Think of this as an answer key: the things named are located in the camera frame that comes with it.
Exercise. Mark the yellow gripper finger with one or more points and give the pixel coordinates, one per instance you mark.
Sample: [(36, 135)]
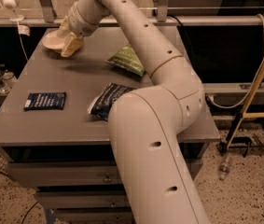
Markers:
[(63, 31), (71, 44)]

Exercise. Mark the white paper bowl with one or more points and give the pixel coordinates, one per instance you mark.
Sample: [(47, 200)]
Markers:
[(52, 41)]

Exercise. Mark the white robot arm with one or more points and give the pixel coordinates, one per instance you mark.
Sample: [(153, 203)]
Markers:
[(144, 123)]

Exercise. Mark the blue RXBAR blueberry bar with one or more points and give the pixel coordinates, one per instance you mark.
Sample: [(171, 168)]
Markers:
[(45, 101)]

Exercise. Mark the green Kettle chips bag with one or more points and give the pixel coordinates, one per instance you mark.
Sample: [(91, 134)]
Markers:
[(127, 59)]

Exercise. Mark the white desk lamp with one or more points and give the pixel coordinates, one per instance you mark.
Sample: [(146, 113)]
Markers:
[(13, 6)]

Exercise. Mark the blue Kettle chips bag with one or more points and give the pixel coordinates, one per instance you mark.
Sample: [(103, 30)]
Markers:
[(101, 105)]

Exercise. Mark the yellow wheeled stand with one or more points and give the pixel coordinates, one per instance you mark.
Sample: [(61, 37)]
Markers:
[(243, 114)]

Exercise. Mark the plastic bottle on floor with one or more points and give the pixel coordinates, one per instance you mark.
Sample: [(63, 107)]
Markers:
[(224, 167)]

